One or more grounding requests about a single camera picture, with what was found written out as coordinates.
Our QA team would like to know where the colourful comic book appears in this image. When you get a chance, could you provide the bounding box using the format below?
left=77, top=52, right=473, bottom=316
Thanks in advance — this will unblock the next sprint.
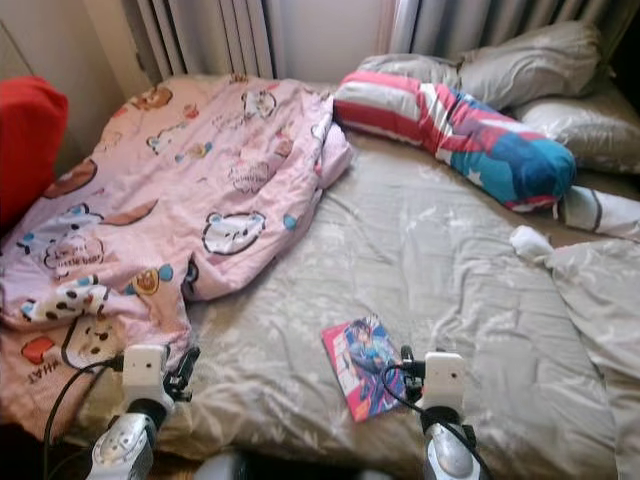
left=320, top=315, right=409, bottom=423

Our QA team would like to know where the beige floral bed sheet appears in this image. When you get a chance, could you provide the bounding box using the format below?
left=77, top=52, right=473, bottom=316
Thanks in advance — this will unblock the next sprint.
left=95, top=125, right=640, bottom=479

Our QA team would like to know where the small white cloth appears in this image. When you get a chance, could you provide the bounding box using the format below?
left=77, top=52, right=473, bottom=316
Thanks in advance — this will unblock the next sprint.
left=508, top=225, right=556, bottom=265

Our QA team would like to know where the pink cartoon print blanket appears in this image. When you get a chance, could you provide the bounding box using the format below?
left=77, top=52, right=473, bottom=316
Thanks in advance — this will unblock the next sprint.
left=0, top=75, right=353, bottom=441

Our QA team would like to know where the folded beige floral duvet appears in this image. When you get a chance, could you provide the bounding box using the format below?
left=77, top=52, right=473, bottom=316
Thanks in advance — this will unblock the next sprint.
left=543, top=238, right=640, bottom=421

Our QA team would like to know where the red white teal bolster pillow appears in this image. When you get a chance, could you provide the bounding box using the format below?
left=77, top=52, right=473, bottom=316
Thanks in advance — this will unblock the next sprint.
left=332, top=70, right=579, bottom=213

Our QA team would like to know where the white brown-striped pillow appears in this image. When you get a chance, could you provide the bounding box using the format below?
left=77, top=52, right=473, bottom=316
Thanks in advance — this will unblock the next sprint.
left=558, top=186, right=640, bottom=243

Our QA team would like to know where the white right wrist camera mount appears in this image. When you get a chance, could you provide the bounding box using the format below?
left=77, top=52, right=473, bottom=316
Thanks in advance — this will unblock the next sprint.
left=422, top=350, right=467, bottom=413

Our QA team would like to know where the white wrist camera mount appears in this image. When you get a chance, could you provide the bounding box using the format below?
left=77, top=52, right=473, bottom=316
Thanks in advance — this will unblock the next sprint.
left=422, top=350, right=467, bottom=413
left=120, top=345, right=171, bottom=404

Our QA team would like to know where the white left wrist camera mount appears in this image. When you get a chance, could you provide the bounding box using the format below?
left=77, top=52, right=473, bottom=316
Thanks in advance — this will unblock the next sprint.
left=120, top=345, right=171, bottom=404

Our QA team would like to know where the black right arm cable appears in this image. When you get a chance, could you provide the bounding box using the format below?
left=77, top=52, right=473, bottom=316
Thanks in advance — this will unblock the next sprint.
left=378, top=365, right=496, bottom=480

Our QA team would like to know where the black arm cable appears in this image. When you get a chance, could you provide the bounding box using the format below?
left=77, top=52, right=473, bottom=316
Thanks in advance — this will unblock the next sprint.
left=43, top=355, right=126, bottom=480
left=378, top=365, right=496, bottom=480

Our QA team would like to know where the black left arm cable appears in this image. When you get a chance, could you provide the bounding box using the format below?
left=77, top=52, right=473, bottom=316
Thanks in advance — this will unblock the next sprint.
left=43, top=355, right=126, bottom=480

